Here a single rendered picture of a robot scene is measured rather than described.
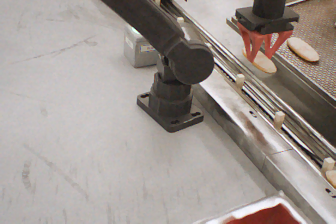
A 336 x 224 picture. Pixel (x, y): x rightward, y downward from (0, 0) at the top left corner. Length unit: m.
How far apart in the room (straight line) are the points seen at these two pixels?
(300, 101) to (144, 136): 0.36
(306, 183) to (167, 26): 0.34
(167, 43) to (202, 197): 0.27
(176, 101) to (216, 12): 0.54
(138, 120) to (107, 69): 0.20
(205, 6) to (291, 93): 0.45
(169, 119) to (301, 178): 0.27
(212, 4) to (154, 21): 0.64
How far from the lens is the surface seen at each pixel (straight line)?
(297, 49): 1.16
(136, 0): 0.88
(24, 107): 1.05
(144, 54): 1.16
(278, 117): 1.00
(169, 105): 0.98
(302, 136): 0.99
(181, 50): 0.91
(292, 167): 0.89
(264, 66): 1.01
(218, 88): 1.05
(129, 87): 1.10
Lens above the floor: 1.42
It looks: 33 degrees down
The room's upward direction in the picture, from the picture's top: 6 degrees clockwise
